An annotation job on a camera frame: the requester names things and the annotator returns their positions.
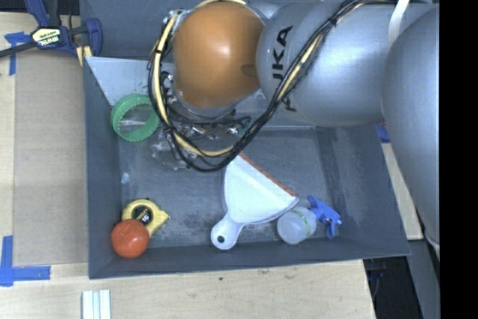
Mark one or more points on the grey metal bin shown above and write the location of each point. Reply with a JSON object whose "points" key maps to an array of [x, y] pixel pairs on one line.
{"points": [[194, 198]]}

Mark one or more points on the white plastic dustpan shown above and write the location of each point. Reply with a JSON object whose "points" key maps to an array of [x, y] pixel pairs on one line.
{"points": [[254, 198]]}

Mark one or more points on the yellow tape measure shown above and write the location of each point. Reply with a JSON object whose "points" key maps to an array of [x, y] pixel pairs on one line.
{"points": [[141, 212]]}

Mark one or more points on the orange-red ball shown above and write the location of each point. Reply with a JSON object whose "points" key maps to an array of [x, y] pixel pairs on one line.
{"points": [[129, 238]]}

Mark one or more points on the clear spray bottle blue nozzle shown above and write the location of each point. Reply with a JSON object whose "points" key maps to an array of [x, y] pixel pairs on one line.
{"points": [[297, 226]]}

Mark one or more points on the pale wood flat board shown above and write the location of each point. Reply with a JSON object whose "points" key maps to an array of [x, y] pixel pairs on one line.
{"points": [[48, 160]]}

